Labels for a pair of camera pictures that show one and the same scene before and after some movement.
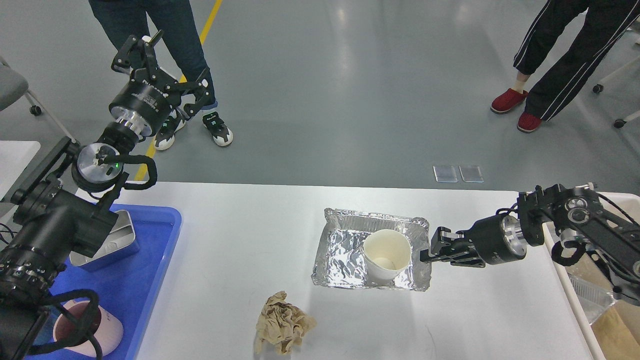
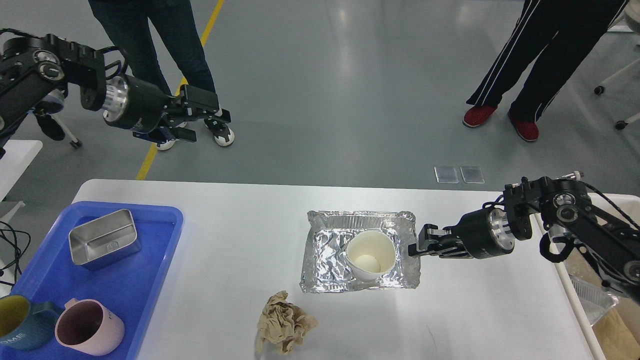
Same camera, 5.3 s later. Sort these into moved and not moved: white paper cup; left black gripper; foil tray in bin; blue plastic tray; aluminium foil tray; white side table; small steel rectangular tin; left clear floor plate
Moved: aluminium foil tray; left black gripper; white paper cup
Not moved: foil tray in bin; left clear floor plate; small steel rectangular tin; blue plastic tray; white side table
